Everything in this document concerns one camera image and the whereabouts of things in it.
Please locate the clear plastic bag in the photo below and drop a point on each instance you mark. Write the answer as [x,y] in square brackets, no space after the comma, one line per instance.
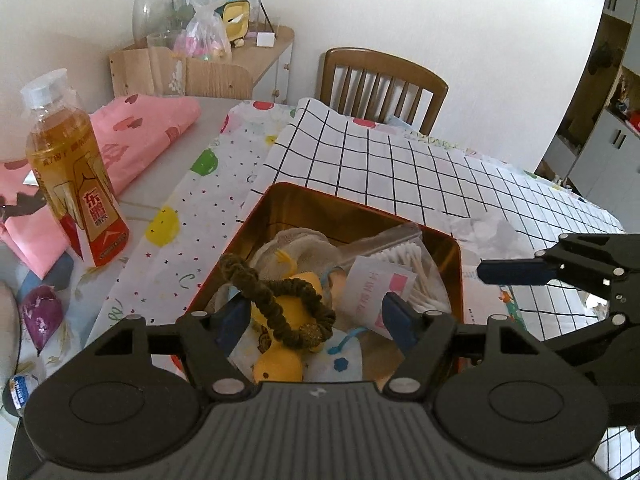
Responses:
[205,25]

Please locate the polka dot tablecloth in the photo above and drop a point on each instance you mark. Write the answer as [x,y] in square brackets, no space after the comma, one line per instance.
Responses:
[200,210]

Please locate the white crumpled tissue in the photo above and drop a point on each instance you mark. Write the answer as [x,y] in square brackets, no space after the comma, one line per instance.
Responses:
[482,232]

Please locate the thin black stick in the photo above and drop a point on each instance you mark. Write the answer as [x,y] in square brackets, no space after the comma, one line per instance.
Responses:
[261,5]

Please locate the wooden sideboard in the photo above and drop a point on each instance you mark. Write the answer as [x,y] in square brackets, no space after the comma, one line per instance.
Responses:
[220,80]

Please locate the bag of cotton swabs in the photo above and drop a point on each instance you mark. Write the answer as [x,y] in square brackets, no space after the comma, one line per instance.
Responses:
[425,285]

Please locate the grey wall cabinet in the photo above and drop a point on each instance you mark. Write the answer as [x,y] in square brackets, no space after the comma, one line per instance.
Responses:
[600,160]

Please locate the red tin box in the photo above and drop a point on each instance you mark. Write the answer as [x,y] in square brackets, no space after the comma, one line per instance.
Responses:
[320,200]

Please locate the white black-grid cloth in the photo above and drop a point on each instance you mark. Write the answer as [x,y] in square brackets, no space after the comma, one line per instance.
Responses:
[400,170]

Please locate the round glass vase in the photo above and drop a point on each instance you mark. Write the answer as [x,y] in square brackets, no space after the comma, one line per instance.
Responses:
[147,15]

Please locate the black hat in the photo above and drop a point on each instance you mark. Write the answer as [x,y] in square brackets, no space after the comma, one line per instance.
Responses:
[600,56]

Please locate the brown scrunchie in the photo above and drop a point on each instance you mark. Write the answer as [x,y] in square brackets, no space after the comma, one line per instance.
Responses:
[280,310]

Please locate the white packet pink label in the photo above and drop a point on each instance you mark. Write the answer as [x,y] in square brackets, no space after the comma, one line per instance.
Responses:
[365,290]

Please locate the pink printed cloth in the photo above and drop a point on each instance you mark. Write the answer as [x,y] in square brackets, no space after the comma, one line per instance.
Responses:
[145,130]

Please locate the small bottle blue label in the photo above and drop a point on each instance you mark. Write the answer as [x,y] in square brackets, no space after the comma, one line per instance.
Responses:
[22,392]

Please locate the wooden chair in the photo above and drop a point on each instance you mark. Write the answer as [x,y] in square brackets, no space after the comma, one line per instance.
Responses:
[385,67]

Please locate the amber tea bottle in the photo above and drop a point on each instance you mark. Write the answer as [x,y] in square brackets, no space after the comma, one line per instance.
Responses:
[75,170]

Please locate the floral table cover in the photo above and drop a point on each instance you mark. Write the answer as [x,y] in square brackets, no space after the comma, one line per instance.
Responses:
[100,280]

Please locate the purple sweet potato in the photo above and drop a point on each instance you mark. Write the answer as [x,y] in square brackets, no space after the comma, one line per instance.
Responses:
[42,315]

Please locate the tall clear glass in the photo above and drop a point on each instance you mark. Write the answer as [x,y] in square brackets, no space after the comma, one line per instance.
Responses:
[167,67]

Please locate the yellow duck toy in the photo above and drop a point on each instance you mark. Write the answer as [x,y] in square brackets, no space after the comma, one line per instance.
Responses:
[277,367]

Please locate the white printed paper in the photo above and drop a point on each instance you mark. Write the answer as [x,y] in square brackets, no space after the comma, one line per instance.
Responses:
[487,300]

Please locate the small white box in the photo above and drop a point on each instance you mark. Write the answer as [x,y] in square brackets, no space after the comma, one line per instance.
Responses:
[266,39]

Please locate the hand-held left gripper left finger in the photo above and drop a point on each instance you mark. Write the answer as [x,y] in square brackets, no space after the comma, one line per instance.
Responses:
[235,322]

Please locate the shelf figurines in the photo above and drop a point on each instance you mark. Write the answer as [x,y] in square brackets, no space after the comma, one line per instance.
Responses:
[624,97]

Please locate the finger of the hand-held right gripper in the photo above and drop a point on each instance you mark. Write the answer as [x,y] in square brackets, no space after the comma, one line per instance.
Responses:
[510,271]
[595,335]

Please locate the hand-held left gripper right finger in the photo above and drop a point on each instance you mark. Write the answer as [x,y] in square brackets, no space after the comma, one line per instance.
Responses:
[397,320]

